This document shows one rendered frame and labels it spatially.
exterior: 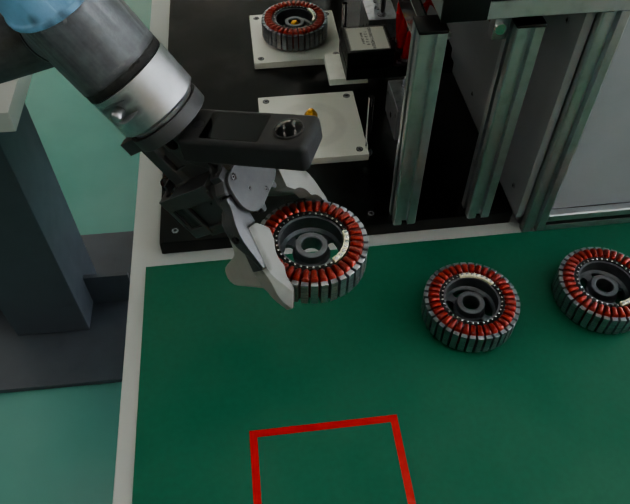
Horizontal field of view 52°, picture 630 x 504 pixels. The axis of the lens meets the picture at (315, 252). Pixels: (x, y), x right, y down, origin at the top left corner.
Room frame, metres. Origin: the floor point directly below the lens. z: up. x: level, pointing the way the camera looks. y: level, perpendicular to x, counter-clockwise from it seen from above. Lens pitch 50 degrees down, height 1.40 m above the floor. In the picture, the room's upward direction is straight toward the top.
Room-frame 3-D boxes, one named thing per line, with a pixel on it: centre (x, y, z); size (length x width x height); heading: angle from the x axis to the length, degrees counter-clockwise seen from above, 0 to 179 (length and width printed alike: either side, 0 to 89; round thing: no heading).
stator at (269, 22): (1.01, 0.03, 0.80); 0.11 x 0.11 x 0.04
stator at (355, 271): (0.42, 0.00, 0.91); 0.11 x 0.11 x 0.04
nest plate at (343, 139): (0.77, 0.01, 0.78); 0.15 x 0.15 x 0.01; 7
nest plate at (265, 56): (1.01, 0.03, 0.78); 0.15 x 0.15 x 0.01; 7
